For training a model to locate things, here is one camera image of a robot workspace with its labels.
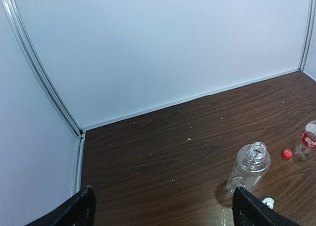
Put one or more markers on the small clear plastic bottle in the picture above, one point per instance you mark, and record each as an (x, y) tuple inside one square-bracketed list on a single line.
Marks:
[(251, 164)]

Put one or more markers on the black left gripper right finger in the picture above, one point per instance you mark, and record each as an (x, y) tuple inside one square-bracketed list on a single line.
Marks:
[(250, 211)]

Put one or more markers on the aluminium corner post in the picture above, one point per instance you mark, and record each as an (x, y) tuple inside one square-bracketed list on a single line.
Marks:
[(20, 31), (308, 34)]

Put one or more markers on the red cola bottle cap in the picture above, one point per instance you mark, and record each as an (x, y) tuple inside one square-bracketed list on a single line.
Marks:
[(287, 154)]

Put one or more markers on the aluminium left corner post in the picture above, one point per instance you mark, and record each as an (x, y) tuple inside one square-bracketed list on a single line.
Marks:
[(20, 31)]

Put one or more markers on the aluminium right corner post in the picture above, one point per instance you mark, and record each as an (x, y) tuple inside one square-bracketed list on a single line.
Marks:
[(308, 34)]

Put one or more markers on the white flip bottle cap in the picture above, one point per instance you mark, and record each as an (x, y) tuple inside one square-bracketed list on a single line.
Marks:
[(269, 202)]

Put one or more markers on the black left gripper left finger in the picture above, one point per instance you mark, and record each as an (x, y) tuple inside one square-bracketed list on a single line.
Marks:
[(79, 210)]

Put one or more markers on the clear cola bottle red label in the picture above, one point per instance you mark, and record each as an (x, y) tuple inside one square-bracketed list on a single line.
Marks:
[(307, 143)]

